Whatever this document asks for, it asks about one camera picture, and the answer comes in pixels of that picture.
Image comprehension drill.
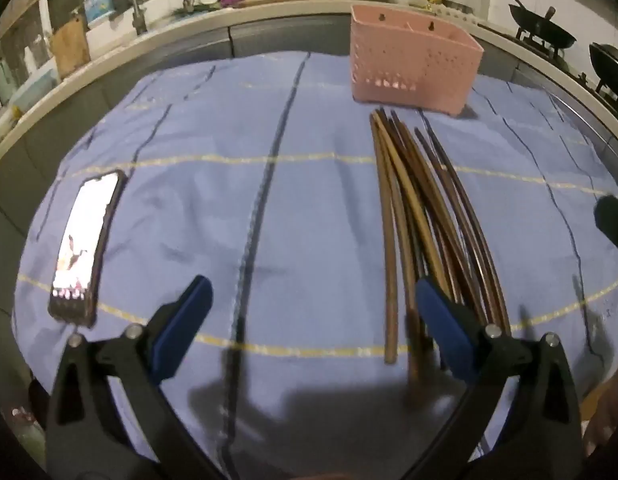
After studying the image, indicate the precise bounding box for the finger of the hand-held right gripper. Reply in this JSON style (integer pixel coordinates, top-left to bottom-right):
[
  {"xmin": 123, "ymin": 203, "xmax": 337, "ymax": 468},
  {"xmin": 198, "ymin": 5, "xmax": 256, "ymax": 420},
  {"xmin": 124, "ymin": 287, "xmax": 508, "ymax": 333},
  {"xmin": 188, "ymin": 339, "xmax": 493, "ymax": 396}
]
[{"xmin": 594, "ymin": 195, "xmax": 618, "ymax": 261}]

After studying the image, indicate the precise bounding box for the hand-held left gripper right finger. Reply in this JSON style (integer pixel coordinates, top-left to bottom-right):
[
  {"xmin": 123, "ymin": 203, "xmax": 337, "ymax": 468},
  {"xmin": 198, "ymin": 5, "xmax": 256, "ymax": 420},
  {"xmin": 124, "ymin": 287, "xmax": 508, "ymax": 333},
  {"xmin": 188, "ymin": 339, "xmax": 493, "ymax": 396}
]
[{"xmin": 404, "ymin": 276, "xmax": 584, "ymax": 480}]

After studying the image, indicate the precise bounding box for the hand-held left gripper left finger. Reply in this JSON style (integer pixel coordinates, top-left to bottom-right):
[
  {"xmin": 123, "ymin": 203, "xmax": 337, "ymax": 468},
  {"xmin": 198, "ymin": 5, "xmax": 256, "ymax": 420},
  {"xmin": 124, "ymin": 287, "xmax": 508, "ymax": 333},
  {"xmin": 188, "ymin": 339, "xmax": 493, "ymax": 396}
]
[{"xmin": 45, "ymin": 275, "xmax": 225, "ymax": 480}]

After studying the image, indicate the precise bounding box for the pile of brown chopsticks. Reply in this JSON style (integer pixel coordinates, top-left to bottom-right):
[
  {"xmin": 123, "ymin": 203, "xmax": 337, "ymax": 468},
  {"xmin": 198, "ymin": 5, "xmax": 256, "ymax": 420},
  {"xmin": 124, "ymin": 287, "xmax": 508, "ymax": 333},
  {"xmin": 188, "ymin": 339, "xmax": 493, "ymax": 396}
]
[{"xmin": 369, "ymin": 107, "xmax": 512, "ymax": 381}]

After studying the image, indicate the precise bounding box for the pink perforated plastic basket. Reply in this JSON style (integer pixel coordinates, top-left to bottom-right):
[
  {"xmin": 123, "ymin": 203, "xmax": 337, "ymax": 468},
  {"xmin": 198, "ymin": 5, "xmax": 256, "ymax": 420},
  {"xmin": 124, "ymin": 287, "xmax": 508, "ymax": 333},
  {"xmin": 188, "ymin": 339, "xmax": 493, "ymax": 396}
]
[{"xmin": 350, "ymin": 4, "xmax": 484, "ymax": 116}]

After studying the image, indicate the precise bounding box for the person's right forearm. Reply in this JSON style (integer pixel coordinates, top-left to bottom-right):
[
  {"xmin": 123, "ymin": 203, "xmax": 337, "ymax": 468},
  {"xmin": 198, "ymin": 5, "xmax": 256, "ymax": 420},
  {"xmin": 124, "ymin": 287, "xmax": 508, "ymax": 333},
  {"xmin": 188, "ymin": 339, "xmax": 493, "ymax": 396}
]
[{"xmin": 581, "ymin": 374, "xmax": 618, "ymax": 461}]

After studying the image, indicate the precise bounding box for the black smartphone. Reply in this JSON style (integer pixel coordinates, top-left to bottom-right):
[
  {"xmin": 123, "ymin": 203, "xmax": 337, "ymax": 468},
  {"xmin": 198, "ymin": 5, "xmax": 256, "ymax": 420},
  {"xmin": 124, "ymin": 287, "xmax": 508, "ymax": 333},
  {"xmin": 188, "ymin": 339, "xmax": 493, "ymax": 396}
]
[{"xmin": 48, "ymin": 169, "xmax": 128, "ymax": 330}]

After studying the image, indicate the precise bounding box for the black wok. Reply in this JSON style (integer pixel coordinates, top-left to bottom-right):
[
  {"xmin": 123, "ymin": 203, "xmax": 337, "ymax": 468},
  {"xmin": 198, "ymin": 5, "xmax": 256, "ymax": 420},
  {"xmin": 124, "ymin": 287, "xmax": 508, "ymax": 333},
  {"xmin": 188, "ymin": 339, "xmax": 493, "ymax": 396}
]
[
  {"xmin": 493, "ymin": 0, "xmax": 578, "ymax": 52},
  {"xmin": 589, "ymin": 42, "xmax": 618, "ymax": 98}
]

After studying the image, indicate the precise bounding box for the blue striped tablecloth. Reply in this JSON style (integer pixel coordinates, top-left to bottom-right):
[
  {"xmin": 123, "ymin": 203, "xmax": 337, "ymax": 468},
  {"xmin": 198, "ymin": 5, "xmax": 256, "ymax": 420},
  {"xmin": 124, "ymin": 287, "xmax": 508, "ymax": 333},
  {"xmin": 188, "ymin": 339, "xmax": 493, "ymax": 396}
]
[{"xmin": 12, "ymin": 50, "xmax": 618, "ymax": 480}]

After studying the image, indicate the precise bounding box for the wooden cutting board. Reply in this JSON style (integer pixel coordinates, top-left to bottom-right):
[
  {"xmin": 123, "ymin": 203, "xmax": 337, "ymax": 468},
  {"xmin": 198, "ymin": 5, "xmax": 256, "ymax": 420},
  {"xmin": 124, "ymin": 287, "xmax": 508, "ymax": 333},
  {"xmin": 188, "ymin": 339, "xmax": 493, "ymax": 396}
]
[{"xmin": 50, "ymin": 16, "xmax": 91, "ymax": 79}]

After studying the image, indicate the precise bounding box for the grey kitchen counter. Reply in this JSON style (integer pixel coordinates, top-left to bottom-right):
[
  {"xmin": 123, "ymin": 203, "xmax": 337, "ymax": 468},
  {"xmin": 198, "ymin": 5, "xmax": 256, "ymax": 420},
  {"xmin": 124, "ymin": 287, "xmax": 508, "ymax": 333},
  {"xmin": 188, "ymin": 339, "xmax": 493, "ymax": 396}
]
[{"xmin": 0, "ymin": 0, "xmax": 618, "ymax": 186}]

